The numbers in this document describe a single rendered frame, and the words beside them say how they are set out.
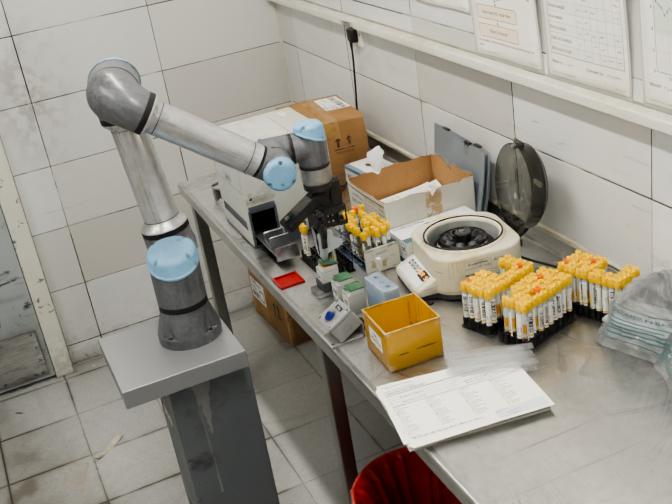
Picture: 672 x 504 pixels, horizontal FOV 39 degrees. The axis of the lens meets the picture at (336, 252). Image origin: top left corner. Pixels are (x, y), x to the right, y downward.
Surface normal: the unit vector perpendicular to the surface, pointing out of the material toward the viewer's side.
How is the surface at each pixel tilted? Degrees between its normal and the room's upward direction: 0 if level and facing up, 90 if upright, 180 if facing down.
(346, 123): 87
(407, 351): 90
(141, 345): 1
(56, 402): 0
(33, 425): 0
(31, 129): 90
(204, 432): 90
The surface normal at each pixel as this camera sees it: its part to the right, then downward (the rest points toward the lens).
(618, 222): -0.90, 0.29
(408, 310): 0.36, 0.36
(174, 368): -0.14, -0.90
